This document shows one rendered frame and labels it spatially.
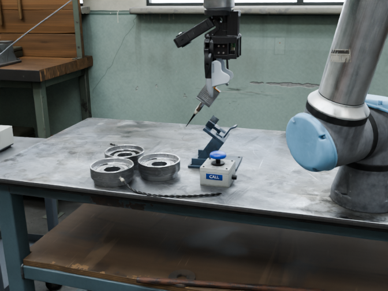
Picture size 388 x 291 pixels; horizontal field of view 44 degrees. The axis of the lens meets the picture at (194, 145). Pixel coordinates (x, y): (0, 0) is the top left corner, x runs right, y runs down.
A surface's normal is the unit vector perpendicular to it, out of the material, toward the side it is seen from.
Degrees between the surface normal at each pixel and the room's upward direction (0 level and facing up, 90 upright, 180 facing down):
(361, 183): 73
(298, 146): 97
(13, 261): 90
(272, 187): 0
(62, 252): 0
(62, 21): 90
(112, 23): 90
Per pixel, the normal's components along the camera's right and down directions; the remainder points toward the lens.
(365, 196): -0.39, -0.01
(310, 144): -0.85, 0.29
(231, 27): -0.25, 0.30
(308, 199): -0.01, -0.95
